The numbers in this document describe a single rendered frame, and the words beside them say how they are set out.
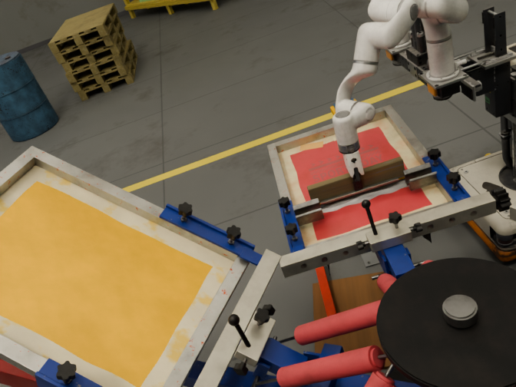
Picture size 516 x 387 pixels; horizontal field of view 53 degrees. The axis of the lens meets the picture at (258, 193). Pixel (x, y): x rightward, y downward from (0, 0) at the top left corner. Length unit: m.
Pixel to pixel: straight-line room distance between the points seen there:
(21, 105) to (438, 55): 5.37
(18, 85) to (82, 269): 5.28
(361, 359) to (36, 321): 0.82
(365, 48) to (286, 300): 1.64
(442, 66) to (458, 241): 1.22
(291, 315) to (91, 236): 1.57
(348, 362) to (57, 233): 0.91
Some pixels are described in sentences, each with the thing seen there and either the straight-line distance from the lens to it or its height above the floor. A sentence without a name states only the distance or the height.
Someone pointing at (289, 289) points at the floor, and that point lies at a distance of 3.04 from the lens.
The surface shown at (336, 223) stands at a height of 0.95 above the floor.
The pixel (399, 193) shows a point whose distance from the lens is 1.93.
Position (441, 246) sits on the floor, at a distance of 3.08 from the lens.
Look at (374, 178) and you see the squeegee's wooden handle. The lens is 1.93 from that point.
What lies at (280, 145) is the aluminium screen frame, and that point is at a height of 0.99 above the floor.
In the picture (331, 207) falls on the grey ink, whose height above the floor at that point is 0.96.
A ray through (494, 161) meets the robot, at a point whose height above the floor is 0.28.
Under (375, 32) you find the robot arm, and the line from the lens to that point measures 1.78.
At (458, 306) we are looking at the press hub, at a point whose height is 1.35.
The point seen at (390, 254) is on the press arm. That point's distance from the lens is 1.58.
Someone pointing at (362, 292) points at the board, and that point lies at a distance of 2.88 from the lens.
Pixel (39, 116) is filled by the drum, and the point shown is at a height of 0.20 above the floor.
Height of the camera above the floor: 2.14
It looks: 34 degrees down
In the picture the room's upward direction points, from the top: 21 degrees counter-clockwise
